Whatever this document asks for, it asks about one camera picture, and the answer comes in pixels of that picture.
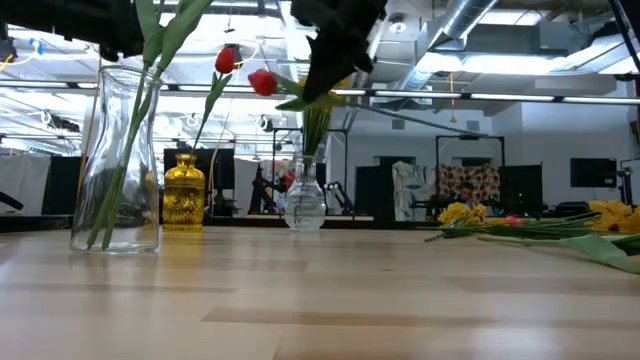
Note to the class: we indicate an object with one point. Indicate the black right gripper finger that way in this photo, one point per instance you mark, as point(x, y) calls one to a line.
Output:
point(335, 55)
point(369, 62)

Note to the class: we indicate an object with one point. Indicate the yellow orange artificial tulip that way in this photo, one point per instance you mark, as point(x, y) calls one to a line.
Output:
point(147, 25)
point(182, 22)
point(600, 250)

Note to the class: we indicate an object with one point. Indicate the tall clear glass vase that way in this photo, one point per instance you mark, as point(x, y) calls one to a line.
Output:
point(140, 150)

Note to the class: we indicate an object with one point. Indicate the ribbed clear glass vase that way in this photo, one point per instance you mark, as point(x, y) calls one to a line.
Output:
point(305, 205)

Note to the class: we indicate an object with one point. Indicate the amber glass bottle vase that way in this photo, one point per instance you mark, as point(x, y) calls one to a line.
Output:
point(184, 200)

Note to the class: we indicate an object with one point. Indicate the round ceiling smoke detector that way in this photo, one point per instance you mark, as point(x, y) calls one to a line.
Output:
point(397, 26)

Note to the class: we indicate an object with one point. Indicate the long linear ceiling light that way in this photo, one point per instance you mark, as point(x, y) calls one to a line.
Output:
point(450, 95)

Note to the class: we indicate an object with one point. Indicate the black partition panel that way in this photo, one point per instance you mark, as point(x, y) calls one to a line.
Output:
point(222, 170)
point(522, 195)
point(372, 195)

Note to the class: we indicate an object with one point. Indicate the white teal patterned cloth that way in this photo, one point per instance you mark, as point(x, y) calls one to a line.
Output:
point(412, 190)

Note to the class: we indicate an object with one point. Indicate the brown floral patterned cloth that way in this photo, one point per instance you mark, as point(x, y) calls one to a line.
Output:
point(480, 175)

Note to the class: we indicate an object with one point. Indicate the person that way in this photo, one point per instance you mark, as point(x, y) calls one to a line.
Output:
point(467, 191)

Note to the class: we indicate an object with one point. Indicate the black background desk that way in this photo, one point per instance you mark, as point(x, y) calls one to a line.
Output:
point(570, 207)

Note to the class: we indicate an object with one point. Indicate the white hanging sheet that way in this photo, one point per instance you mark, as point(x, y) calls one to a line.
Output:
point(25, 175)

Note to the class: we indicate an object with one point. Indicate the black metal rig frame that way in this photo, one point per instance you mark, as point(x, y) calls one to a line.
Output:
point(470, 136)
point(285, 130)

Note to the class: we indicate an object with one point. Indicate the slanted silver ceiling duct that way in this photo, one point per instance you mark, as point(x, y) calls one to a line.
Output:
point(465, 15)

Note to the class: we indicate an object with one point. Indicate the black wall monitor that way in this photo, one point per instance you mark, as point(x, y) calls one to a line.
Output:
point(593, 173)

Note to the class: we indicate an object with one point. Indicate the black camera on stand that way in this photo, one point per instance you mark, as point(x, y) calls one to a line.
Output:
point(626, 175)

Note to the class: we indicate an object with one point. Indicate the black metal table frame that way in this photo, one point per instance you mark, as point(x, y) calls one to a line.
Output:
point(30, 223)

